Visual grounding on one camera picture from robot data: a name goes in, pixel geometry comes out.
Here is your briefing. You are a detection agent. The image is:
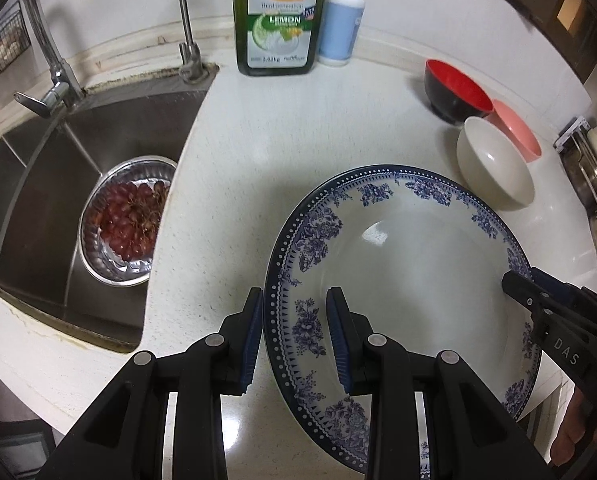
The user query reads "thin gooseneck chrome faucet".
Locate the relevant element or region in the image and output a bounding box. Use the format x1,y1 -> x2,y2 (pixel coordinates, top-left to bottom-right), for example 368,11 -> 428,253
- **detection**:
81,0 -> 209,85

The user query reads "white blue pump bottle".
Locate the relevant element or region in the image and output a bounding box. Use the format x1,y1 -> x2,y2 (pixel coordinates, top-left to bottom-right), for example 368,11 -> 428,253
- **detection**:
318,0 -> 366,67

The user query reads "ribbed metal bowl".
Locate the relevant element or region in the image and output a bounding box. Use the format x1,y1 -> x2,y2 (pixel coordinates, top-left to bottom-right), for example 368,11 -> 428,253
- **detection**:
78,156 -> 179,286

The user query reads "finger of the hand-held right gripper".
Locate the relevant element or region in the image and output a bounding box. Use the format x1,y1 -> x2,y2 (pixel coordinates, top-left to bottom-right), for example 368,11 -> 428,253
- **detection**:
531,267 -> 597,311
502,271 -> 551,313

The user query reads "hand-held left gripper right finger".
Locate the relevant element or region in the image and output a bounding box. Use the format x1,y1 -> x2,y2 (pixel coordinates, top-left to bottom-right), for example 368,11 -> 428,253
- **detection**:
325,286 -> 539,480

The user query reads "pink bowl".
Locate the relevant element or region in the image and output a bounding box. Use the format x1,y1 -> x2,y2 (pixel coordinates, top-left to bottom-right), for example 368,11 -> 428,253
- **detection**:
488,99 -> 542,163

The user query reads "small blue floral plate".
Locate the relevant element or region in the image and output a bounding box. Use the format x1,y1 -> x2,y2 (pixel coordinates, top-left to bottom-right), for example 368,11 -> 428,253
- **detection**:
264,167 -> 544,476

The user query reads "rack of metal pots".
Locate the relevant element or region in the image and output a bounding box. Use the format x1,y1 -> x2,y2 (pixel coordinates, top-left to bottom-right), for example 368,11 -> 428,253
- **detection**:
561,135 -> 597,266

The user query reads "bunch of red grapes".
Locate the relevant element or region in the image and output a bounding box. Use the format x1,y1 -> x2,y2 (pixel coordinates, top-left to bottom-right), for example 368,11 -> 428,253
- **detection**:
98,182 -> 169,261

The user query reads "white bowl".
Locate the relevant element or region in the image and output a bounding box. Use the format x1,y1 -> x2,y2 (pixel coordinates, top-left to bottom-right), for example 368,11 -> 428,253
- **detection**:
456,116 -> 535,212

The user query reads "green dish soap bottle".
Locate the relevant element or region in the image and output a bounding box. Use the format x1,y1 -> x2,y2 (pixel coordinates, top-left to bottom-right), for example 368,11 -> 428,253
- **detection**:
233,0 -> 334,77

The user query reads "stainless steel sink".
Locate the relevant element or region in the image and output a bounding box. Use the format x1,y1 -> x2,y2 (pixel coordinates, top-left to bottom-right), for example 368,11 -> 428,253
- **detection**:
0,72 -> 219,353

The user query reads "person's right hand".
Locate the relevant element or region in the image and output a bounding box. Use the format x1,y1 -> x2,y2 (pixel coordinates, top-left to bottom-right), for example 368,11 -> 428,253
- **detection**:
548,385 -> 596,467

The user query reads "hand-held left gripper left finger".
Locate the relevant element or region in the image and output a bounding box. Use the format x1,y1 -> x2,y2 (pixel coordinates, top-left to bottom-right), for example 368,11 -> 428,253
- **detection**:
37,287 -> 265,480

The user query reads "dark wooden window frame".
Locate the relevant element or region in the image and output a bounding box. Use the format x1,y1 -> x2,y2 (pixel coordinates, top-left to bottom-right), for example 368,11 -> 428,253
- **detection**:
478,0 -> 597,86

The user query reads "red and black bowl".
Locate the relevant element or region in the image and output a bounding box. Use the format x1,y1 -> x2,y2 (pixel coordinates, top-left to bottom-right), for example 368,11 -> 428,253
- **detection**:
424,59 -> 494,126

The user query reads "black wire basket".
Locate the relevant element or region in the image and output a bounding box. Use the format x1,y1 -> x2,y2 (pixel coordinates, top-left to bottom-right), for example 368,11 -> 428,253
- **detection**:
0,0 -> 34,96

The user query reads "large chrome kitchen faucet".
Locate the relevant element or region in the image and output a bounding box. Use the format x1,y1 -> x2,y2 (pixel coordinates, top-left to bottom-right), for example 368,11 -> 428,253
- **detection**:
12,0 -> 86,118

